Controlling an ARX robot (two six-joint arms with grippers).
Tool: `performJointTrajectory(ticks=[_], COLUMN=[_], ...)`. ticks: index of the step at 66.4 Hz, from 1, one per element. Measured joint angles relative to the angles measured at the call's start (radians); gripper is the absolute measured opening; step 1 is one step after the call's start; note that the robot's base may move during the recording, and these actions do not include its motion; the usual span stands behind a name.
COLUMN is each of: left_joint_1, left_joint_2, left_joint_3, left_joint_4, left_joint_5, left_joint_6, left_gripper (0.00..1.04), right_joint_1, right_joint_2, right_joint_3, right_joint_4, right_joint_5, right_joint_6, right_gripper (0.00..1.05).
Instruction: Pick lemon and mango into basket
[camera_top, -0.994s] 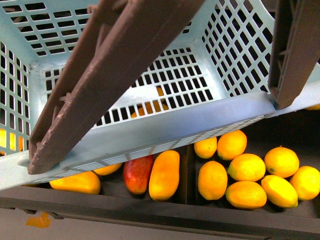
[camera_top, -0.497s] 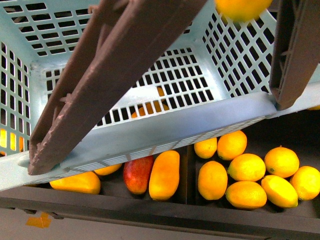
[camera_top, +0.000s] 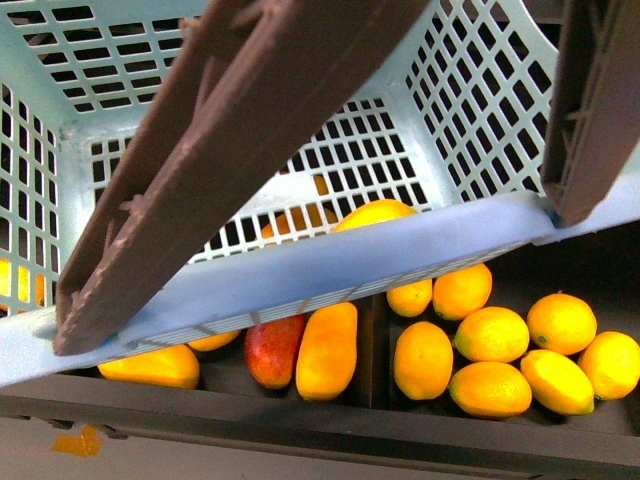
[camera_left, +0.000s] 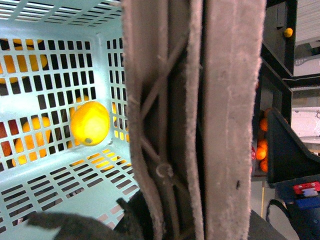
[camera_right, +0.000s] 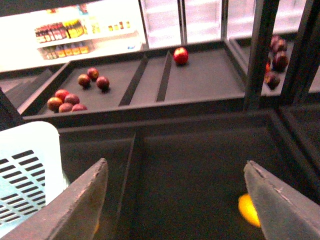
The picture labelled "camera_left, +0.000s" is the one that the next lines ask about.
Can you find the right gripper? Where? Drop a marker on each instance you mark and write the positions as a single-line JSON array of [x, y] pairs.
[[294, 173]]

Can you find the black produce shelf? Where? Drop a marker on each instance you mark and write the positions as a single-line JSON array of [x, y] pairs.
[[273, 101]]

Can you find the small yellow fruit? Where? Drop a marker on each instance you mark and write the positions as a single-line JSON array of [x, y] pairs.
[[288, 32]]

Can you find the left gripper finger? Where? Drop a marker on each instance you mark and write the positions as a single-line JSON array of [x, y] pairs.
[[73, 226]]

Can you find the light blue plastic basket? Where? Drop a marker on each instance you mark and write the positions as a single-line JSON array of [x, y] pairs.
[[56, 55]]

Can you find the brown basket handle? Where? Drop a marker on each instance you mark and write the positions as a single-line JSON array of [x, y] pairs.
[[191, 69]]

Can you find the pile of oranges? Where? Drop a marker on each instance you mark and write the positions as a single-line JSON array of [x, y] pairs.
[[262, 142]]

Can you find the yellow lemon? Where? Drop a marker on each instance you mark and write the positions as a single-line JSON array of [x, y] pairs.
[[90, 123]]

